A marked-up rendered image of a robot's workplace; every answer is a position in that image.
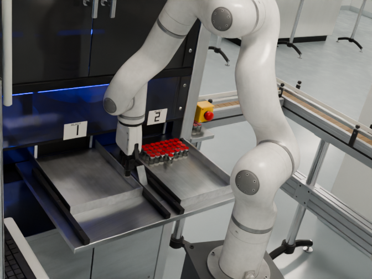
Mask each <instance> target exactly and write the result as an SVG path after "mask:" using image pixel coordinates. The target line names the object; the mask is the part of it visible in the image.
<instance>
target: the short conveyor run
mask: <svg viewBox="0 0 372 279"><path fill-rule="evenodd" d="M200 99H206V100H207V101H208V102H210V103H211V104H213V105H214V110H213V114H214V118H213V119H212V120H211V121H205V122H202V126H203V127H205V128H206V129H208V128H213V127H219V126H224V125H229V124H233V123H238V122H244V121H246V119H245V118H244V116H243V114H242V111H241V108H240V104H239V99H238V95H237V90H236V91H228V92H221V93H216V94H208V95H201V96H199V97H198V100H200ZM279 101H280V105H281V108H282V106H283V103H284V99H283V98H281V97H279Z"/></svg>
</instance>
